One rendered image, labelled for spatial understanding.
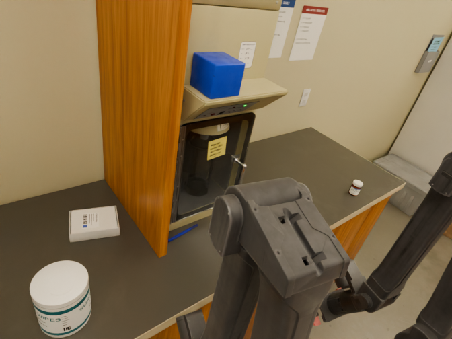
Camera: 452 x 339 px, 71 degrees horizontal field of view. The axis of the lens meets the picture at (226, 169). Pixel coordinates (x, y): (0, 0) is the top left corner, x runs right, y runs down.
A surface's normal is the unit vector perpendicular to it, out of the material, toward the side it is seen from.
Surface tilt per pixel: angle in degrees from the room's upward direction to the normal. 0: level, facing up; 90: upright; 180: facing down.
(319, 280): 81
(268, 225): 13
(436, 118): 90
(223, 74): 90
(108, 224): 0
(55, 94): 90
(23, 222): 0
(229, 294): 90
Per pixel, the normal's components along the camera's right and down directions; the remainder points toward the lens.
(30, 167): 0.61, 0.53
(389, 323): 0.17, -0.81
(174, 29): -0.78, 0.23
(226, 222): -0.89, 0.11
